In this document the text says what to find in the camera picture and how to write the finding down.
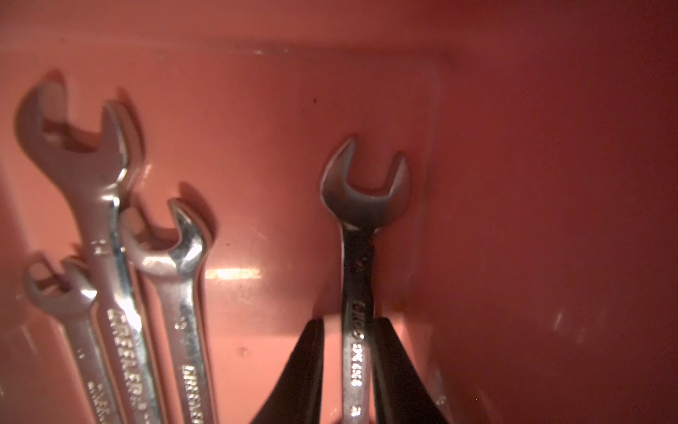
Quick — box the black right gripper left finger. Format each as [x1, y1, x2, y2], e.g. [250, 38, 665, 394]
[252, 318, 325, 423]

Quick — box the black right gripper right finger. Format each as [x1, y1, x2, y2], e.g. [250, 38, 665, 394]
[371, 317, 447, 424]

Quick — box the medium silver Greener wrench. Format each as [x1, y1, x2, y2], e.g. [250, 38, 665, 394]
[119, 199, 217, 423]

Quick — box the pink plastic storage box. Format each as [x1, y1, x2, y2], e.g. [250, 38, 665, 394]
[1, 1, 677, 423]

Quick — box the dark silver small wrench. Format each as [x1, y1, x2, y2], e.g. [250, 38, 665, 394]
[320, 136, 411, 423]

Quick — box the small silver Greener wrench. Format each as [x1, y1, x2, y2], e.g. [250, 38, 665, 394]
[22, 256, 124, 423]

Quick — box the large silver Greener wrench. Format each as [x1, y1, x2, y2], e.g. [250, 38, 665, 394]
[14, 81, 166, 423]

